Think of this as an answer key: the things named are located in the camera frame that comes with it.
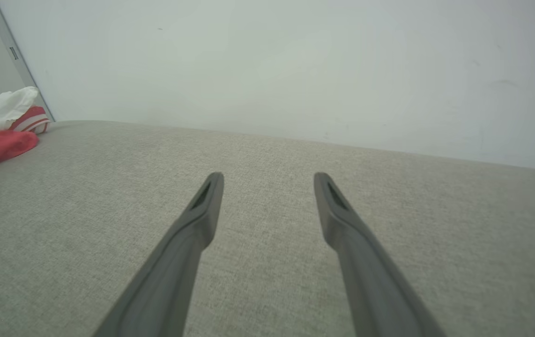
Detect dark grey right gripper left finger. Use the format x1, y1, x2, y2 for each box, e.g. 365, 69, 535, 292
93, 172, 225, 337

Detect grey door frame strip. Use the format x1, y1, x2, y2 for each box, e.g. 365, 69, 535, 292
0, 0, 56, 121

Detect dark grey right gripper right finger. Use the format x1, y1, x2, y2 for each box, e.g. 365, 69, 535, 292
313, 172, 446, 337

